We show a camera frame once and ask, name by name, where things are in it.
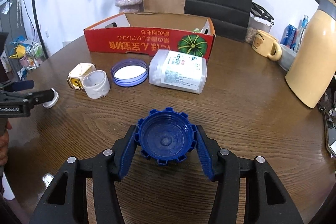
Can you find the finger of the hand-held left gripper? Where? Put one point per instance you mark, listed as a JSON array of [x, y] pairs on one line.
[[39, 97], [23, 85]]

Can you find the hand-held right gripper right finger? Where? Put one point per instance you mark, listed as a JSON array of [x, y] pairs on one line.
[[203, 158]]

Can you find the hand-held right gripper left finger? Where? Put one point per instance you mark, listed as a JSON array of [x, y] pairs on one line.
[[128, 155]]

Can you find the white ribbed cap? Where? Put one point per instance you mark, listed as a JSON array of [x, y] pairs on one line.
[[50, 105]]

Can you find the blue notched cap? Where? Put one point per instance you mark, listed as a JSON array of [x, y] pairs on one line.
[[165, 137]]

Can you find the cream cube power adapter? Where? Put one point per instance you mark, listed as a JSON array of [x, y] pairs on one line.
[[78, 74]]

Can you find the blue-rimmed jar lid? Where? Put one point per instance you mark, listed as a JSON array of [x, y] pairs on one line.
[[128, 73]]

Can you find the clear cotton swab jar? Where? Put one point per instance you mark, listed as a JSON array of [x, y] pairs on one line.
[[178, 71]]

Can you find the red cardboard box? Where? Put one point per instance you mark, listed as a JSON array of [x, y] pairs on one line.
[[131, 41]]

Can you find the green spray bottle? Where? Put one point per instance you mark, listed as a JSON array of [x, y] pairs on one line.
[[196, 29]]

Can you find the person's left hand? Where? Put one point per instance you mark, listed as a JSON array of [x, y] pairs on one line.
[[3, 148]]

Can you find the white flat carton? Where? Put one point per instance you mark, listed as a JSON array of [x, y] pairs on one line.
[[66, 43]]

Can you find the black phone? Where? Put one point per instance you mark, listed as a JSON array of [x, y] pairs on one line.
[[331, 134]]

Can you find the yellow mug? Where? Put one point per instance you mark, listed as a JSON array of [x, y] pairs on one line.
[[262, 41]]

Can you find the pale grey ceramic cup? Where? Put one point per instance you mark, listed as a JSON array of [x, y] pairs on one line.
[[287, 56]]

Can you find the clear container with black clips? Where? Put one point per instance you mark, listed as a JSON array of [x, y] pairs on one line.
[[256, 27]]

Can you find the yellow thermos jug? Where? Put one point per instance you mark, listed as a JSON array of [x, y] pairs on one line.
[[312, 61]]

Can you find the blue drink can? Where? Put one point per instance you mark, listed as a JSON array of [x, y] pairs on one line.
[[288, 35]]

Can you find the clear bottle with blue cap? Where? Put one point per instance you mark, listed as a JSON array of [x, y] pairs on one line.
[[302, 29]]

